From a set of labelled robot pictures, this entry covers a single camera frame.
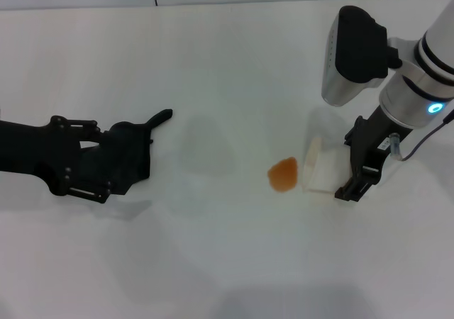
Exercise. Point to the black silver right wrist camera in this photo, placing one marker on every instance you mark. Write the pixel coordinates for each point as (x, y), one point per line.
(354, 49)

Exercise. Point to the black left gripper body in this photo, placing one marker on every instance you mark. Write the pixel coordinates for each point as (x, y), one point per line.
(32, 149)

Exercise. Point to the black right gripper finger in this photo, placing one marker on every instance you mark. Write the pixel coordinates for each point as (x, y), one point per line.
(358, 188)
(352, 134)

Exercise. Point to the orange liquid stain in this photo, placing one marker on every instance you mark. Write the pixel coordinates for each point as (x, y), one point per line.
(283, 175)

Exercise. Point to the white paper cup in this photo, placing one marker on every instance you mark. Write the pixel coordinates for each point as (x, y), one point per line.
(322, 170)

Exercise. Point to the dark blue rag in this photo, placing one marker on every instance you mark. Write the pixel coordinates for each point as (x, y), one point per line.
(131, 152)

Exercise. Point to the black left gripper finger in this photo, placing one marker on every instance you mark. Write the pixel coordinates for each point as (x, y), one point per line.
(85, 131)
(92, 189)

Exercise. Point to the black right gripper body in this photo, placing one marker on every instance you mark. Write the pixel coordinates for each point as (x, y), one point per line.
(376, 138)

